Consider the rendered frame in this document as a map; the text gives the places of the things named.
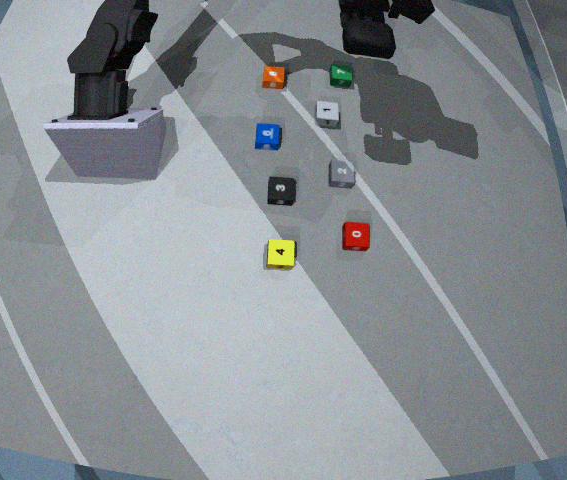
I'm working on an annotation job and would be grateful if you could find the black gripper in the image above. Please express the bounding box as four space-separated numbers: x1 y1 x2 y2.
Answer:
339 0 397 59

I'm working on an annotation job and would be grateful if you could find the blue block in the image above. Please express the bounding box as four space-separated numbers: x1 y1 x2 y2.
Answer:
255 123 280 150

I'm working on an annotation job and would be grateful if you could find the red block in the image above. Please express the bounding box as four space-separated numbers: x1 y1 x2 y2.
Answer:
342 222 370 251

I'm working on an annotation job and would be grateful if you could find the green block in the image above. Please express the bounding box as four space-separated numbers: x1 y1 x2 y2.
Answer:
329 63 352 88

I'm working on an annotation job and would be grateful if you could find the orange block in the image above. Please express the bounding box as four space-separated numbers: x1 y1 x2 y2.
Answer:
262 65 285 89

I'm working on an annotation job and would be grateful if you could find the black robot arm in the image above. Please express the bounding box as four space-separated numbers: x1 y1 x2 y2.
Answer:
67 0 435 120

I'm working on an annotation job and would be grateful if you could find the yellow block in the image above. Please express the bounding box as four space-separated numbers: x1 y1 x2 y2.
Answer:
266 239 295 270

